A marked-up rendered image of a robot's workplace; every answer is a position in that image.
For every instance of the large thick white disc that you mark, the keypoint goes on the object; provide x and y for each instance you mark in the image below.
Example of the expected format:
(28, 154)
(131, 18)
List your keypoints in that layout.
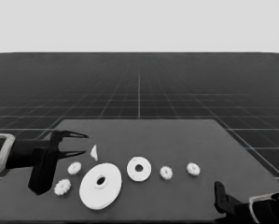
(89, 193)

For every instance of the small white T-shaped piece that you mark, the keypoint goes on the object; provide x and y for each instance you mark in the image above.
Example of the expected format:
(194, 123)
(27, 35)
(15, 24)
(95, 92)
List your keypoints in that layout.
(94, 153)

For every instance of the white round carrier with pins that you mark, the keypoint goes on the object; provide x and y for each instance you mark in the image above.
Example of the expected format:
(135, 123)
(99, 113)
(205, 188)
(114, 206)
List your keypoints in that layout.
(146, 171)

